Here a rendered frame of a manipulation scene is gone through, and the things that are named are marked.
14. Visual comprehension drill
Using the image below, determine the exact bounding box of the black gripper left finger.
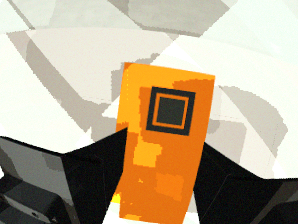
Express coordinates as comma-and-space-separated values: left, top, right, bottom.
0, 127, 129, 224

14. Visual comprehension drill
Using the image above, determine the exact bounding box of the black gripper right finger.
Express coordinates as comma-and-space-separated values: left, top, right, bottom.
193, 143, 298, 224

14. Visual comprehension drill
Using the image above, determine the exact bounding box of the white panel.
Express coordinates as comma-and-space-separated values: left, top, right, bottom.
0, 27, 298, 180

